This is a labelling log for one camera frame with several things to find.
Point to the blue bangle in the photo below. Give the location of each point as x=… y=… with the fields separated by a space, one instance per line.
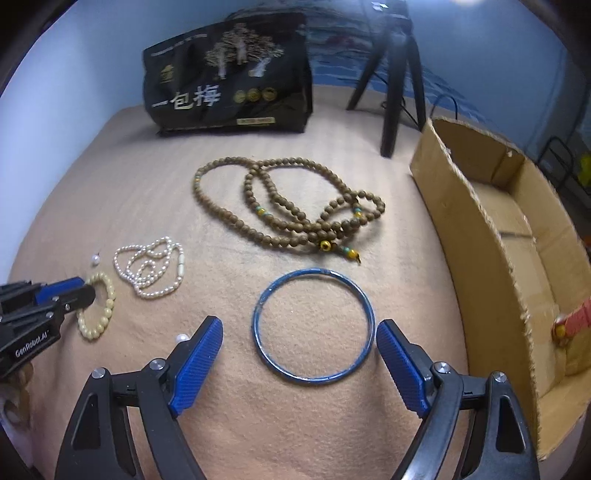
x=255 y=325

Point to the blue patterned bed sheet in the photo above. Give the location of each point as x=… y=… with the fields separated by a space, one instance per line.
x=332 y=46

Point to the loose white pearl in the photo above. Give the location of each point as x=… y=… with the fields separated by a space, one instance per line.
x=95 y=259
x=182 y=338

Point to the black metal shoe rack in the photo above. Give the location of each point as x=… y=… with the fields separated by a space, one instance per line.
x=554 y=147

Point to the cardboard box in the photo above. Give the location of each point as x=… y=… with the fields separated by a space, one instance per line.
x=461 y=221

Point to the yellow box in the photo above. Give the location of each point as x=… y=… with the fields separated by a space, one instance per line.
x=585 y=170

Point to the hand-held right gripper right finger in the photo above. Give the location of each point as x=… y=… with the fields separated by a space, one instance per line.
x=401 y=369

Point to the black tripod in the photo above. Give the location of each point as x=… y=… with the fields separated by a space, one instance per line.
x=390 y=92

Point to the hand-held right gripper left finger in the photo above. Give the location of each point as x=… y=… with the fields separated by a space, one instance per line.
x=198 y=364

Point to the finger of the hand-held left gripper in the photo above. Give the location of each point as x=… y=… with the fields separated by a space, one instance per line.
x=76 y=300
x=62 y=288

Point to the black printed snack bag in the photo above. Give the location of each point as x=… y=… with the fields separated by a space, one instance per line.
x=221 y=92

